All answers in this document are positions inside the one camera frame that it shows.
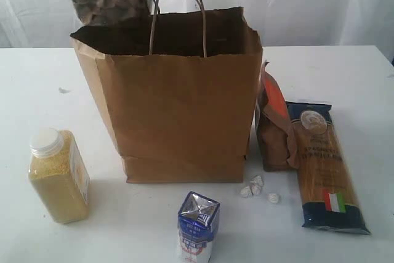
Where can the blue and white milk carton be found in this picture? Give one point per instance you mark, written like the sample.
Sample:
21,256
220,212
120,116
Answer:
198,224

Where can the spaghetti packet with Italian flag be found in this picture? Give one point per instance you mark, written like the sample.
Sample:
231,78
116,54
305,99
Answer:
329,201

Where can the brown paper shopping bag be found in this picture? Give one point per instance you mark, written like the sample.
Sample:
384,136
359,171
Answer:
176,92

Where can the white crumpled paper ball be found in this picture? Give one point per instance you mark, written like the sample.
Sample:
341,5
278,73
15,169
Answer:
246,192
273,198
256,189
257,180

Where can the brown pouch with orange label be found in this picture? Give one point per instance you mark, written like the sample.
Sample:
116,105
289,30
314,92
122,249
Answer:
274,131

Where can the millet bottle with white cap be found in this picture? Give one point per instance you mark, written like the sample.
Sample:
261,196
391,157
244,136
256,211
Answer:
58,174

